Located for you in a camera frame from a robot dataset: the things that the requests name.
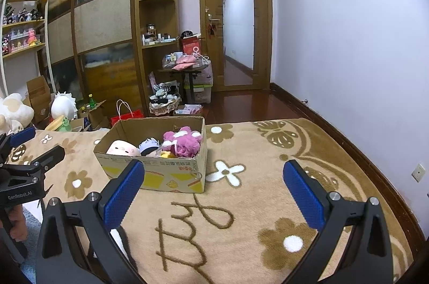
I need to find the red gift box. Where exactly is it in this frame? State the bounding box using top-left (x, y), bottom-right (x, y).
top-left (182, 36), bottom-right (203, 58)

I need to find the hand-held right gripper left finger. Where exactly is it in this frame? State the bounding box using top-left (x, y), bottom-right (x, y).
top-left (35, 159), bottom-right (146, 284)

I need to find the black and white striped plush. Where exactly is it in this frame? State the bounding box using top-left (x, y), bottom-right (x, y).
top-left (153, 82), bottom-right (179, 97)

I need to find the cream plush with brown spots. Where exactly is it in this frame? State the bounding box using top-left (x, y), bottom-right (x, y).
top-left (0, 93), bottom-right (35, 134)

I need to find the small wooden side table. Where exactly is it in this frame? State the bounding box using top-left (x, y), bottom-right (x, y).
top-left (157, 64), bottom-right (210, 104)

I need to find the cream pink-cheeked cylinder plush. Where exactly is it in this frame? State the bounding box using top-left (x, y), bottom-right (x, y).
top-left (106, 140), bottom-right (142, 157)

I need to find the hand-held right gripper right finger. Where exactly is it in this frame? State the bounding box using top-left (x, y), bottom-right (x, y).
top-left (282, 159), bottom-right (393, 284)

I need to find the row of small figurines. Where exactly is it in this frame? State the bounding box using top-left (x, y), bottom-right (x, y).
top-left (2, 6), bottom-right (45, 54)

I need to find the red paper bag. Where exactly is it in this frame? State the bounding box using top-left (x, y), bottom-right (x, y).
top-left (110, 99), bottom-right (145, 128)

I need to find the white wall outlet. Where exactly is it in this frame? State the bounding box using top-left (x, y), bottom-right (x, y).
top-left (412, 163), bottom-right (428, 183)

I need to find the lilac-haired blindfolded plush doll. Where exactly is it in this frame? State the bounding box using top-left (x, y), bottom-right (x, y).
top-left (139, 136), bottom-right (161, 157)

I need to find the pink cloth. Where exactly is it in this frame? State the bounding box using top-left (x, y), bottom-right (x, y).
top-left (172, 55), bottom-right (199, 71)

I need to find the white and yellow display shelf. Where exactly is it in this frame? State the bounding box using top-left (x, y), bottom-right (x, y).
top-left (0, 0), bottom-right (56, 97)

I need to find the pile of small packets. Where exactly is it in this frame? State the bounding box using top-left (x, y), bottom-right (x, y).
top-left (174, 104), bottom-right (204, 117)

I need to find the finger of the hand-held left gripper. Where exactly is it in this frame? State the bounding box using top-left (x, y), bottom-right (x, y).
top-left (0, 145), bottom-right (66, 176)
top-left (0, 126), bottom-right (36, 154)

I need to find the open brown cardboard box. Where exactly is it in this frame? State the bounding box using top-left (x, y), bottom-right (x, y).
top-left (72, 99), bottom-right (111, 130)

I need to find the wooden door with glass panel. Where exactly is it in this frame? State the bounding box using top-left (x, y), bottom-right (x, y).
top-left (198, 0), bottom-right (273, 93)

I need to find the wooden wardrobe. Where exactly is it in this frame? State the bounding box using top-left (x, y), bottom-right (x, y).
top-left (37, 0), bottom-right (148, 124)

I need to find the white-haired plush head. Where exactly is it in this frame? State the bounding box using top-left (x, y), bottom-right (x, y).
top-left (50, 91), bottom-right (77, 120)

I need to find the person's left hand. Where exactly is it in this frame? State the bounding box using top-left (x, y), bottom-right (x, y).
top-left (8, 207), bottom-right (28, 242)

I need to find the clear plastic storage bin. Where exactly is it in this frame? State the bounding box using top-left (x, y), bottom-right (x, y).
top-left (183, 63), bottom-right (214, 104)

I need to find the printed cardboard box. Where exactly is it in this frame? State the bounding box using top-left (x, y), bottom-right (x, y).
top-left (93, 116), bottom-right (208, 194)

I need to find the tall open cardboard box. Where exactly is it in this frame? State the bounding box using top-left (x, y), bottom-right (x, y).
top-left (25, 76), bottom-right (53, 124)

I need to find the green frog plush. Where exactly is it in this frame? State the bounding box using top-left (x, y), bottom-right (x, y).
top-left (54, 115), bottom-right (73, 132)

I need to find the beige floral printed blanket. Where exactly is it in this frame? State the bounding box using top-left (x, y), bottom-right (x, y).
top-left (7, 118), bottom-right (414, 284)

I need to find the magenta and white plush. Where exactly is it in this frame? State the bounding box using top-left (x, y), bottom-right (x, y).
top-left (162, 126), bottom-right (203, 159)

